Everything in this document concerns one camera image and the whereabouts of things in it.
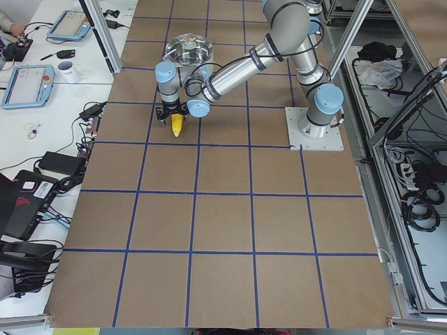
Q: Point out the blue teach pendant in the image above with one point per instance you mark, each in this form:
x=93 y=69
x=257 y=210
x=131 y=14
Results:
x=28 y=87
x=70 y=26

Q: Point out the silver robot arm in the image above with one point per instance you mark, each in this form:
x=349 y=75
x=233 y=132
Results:
x=189 y=81

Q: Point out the left aluminium frame post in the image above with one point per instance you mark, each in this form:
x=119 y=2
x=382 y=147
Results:
x=103 y=36

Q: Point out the white power strip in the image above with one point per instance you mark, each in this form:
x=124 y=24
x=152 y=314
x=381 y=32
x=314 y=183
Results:
x=89 y=130

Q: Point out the person's hand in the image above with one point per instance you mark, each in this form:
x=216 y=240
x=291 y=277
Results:
x=17 y=29

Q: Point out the yellow corn cob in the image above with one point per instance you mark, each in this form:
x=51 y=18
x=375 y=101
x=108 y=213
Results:
x=177 y=124

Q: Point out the white crumpled cloth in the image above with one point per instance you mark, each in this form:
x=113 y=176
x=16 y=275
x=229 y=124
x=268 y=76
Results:
x=382 y=74

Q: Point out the glass pot lid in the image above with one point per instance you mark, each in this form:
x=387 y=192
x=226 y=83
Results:
x=189 y=49

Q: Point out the small black adapter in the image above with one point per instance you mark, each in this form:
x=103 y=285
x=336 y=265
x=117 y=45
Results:
x=92 y=111

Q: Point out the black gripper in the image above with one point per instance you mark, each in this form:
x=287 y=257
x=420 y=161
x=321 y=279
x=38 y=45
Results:
x=173 y=111

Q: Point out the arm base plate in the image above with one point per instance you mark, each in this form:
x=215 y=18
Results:
x=305 y=136

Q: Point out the right aluminium frame rack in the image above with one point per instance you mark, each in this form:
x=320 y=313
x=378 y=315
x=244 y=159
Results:
x=402 y=154

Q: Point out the black power brick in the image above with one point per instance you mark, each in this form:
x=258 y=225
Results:
x=61 y=163

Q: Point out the upper blue teach pendant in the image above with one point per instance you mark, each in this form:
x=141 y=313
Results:
x=70 y=26

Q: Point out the lower blue teach pendant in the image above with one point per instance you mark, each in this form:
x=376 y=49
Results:
x=28 y=87

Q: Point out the black cloth bundle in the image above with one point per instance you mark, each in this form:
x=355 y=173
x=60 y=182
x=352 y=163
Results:
x=376 y=51

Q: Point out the black docking device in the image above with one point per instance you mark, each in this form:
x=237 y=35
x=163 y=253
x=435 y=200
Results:
x=25 y=267

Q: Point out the white mug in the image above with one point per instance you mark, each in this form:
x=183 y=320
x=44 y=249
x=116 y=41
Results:
x=70 y=71

